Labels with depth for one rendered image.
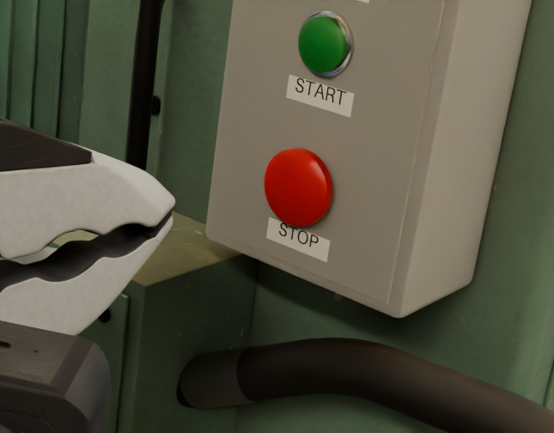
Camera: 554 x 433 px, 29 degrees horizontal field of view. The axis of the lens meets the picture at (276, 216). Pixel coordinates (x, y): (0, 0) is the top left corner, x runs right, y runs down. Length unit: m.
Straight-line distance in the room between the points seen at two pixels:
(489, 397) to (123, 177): 0.17
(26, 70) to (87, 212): 0.36
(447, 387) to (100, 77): 0.30
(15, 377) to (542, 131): 0.26
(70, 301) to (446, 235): 0.15
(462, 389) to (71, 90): 0.34
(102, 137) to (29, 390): 0.42
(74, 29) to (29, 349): 0.45
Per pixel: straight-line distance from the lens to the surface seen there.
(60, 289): 0.33
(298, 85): 0.41
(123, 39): 0.61
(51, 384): 0.22
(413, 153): 0.38
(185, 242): 0.50
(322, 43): 0.39
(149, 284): 0.46
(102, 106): 0.63
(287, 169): 0.40
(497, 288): 0.45
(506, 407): 0.42
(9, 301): 0.31
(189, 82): 0.53
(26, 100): 0.68
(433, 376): 0.43
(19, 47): 0.67
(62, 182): 0.31
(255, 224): 0.43
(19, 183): 0.30
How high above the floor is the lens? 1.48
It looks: 19 degrees down
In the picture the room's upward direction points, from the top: 8 degrees clockwise
